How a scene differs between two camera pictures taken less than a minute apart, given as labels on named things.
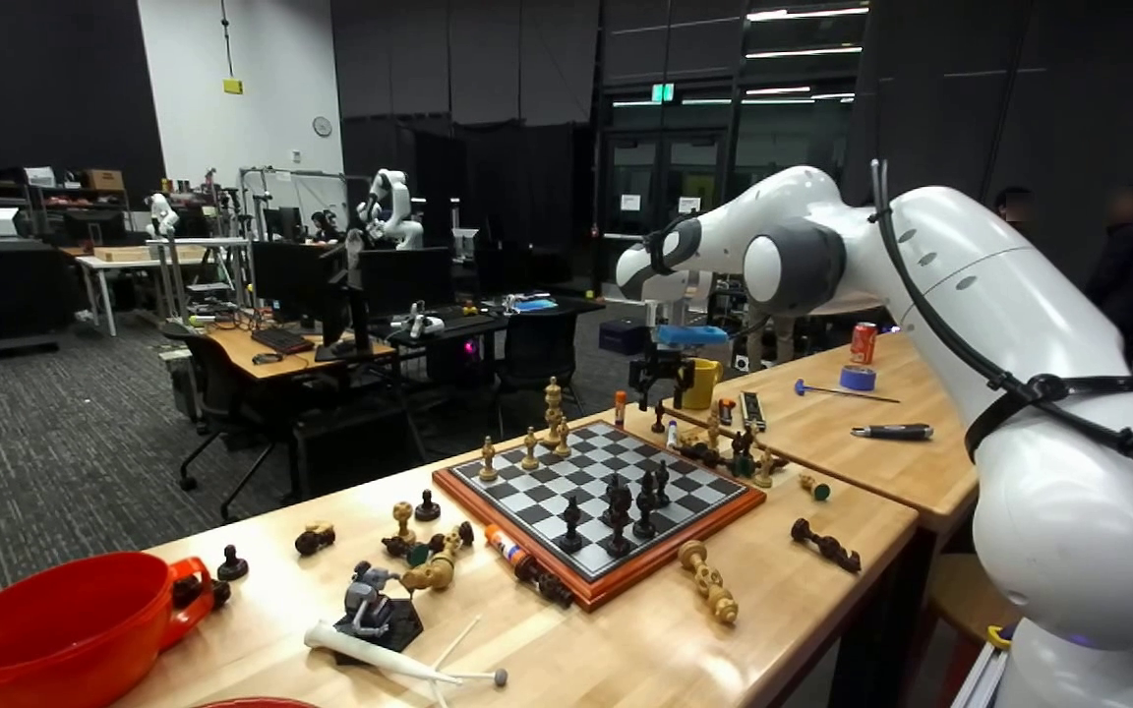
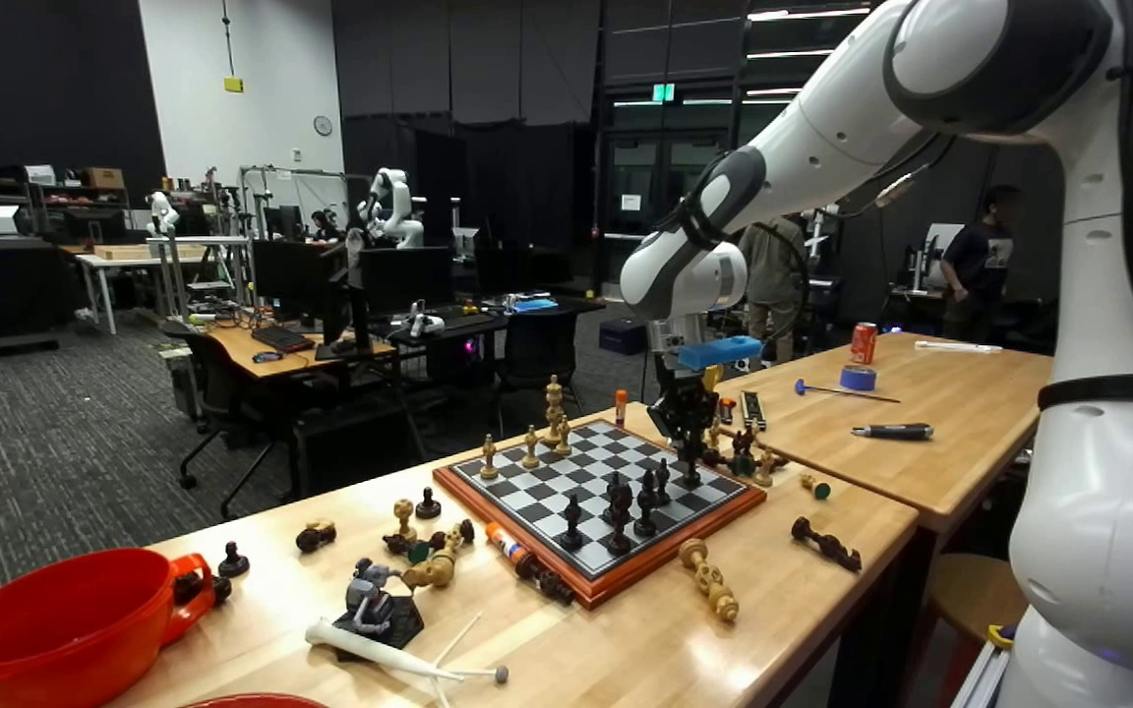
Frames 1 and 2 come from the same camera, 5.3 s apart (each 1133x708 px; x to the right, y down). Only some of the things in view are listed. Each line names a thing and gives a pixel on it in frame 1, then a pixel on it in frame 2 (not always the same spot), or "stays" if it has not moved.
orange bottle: (864, 344) stays
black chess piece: (743, 458) to (691, 483)
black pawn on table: (229, 567) stays
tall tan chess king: (552, 412) stays
